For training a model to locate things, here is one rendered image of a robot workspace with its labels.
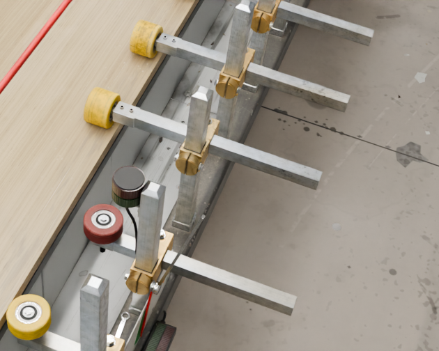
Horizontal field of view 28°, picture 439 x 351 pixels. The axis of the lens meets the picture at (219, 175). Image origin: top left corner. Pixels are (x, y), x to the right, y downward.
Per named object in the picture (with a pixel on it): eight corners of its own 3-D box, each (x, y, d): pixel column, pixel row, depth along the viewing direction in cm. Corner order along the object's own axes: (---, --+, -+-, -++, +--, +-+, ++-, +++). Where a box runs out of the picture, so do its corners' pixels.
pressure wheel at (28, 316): (43, 317, 172) (41, 285, 163) (58, 350, 168) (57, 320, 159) (3, 332, 169) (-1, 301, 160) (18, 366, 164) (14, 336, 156)
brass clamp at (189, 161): (219, 136, 191) (222, 120, 187) (198, 180, 183) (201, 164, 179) (194, 127, 192) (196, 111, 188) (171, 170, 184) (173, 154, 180)
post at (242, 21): (227, 150, 221) (256, 0, 184) (222, 159, 218) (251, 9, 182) (214, 145, 221) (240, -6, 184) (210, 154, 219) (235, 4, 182)
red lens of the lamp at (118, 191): (150, 180, 159) (150, 172, 158) (137, 203, 156) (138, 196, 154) (120, 169, 160) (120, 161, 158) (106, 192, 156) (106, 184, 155)
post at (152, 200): (150, 320, 193) (166, 182, 156) (144, 332, 191) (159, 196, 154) (136, 314, 193) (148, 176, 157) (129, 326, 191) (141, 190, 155)
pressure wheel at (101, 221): (127, 242, 186) (129, 209, 177) (112, 271, 180) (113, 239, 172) (93, 230, 187) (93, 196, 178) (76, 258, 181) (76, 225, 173)
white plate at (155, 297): (171, 276, 193) (174, 250, 185) (123, 375, 176) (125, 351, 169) (168, 274, 193) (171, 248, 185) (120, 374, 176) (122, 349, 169)
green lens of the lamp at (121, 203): (149, 188, 161) (150, 181, 160) (136, 212, 157) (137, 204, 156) (119, 177, 162) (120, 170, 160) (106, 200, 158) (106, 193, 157)
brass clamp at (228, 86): (254, 66, 207) (258, 50, 203) (236, 102, 199) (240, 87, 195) (230, 58, 208) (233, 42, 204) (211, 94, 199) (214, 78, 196)
